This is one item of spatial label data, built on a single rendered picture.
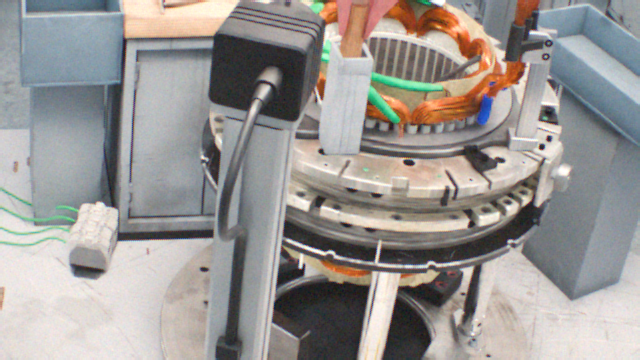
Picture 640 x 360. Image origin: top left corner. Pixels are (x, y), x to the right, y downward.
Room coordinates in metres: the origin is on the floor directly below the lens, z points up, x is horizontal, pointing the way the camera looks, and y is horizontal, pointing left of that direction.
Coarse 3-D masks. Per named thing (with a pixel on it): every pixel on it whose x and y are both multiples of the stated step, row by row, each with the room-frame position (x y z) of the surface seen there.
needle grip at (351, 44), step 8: (352, 0) 0.89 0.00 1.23; (360, 0) 0.90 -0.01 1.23; (352, 8) 0.89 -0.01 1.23; (360, 8) 0.89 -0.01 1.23; (368, 8) 0.89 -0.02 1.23; (352, 16) 0.89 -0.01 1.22; (360, 16) 0.89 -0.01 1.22; (352, 24) 0.89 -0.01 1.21; (360, 24) 0.89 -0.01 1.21; (352, 32) 0.89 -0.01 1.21; (360, 32) 0.89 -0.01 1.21; (344, 40) 0.89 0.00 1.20; (352, 40) 0.89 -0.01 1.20; (360, 40) 0.89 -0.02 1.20; (344, 48) 0.89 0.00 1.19; (352, 48) 0.89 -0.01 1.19; (360, 48) 0.89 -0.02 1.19; (344, 56) 0.89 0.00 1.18; (352, 56) 0.89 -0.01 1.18
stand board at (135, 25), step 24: (144, 0) 1.17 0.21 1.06; (168, 0) 1.17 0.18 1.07; (192, 0) 1.18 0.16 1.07; (216, 0) 1.19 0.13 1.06; (240, 0) 1.19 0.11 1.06; (264, 0) 1.20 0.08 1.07; (144, 24) 1.13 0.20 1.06; (168, 24) 1.14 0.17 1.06; (192, 24) 1.14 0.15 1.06; (216, 24) 1.15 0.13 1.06
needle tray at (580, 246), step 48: (576, 48) 1.28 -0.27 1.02; (624, 48) 1.27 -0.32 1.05; (576, 96) 1.18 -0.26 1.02; (624, 96) 1.12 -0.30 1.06; (576, 144) 1.18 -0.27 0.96; (624, 144) 1.14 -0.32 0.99; (576, 192) 1.17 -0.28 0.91; (624, 192) 1.15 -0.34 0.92; (528, 240) 1.21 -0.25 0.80; (576, 240) 1.15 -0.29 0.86; (624, 240) 1.17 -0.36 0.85; (576, 288) 1.13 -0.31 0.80
